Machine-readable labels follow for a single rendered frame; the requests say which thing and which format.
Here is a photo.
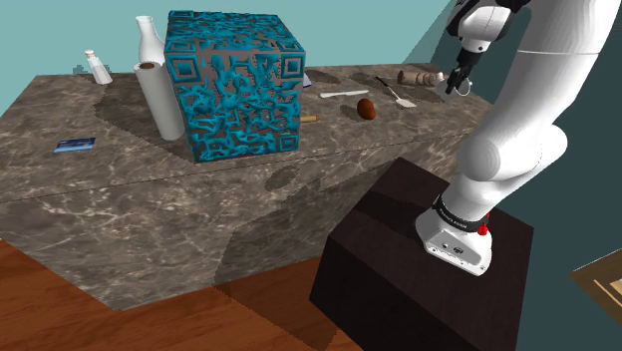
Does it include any silver spoon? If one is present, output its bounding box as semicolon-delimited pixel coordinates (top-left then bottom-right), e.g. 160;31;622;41
374;75;418;109

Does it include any white vase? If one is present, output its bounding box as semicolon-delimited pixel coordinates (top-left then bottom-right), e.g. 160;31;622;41
135;15;166;68

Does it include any white knife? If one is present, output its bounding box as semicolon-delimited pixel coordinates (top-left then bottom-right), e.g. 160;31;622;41
319;89;371;100

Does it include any brown wooden table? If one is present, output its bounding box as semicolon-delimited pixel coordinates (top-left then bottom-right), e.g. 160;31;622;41
569;248;622;310

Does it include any clear round dish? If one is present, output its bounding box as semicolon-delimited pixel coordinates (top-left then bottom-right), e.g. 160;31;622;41
435;77;473;104

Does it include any blue patterned grey cube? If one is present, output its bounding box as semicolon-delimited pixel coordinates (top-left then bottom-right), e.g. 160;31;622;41
163;10;307;164

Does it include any blue card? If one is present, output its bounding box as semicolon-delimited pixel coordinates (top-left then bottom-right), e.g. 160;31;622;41
53;137;97;155

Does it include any brown egg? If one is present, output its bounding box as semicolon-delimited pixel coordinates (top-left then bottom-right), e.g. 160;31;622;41
356;98;377;121

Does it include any dark robot stand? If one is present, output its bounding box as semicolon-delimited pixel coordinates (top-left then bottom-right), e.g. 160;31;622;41
309;156;534;351

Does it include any marble kitchen counter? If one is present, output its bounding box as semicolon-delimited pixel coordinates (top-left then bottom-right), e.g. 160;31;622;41
0;62;494;312

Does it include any white paper towel roll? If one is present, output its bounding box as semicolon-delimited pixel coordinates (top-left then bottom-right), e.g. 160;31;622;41
133;61;186;143

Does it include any small white shaker bottle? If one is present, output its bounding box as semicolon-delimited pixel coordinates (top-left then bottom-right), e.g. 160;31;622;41
84;49;114;86

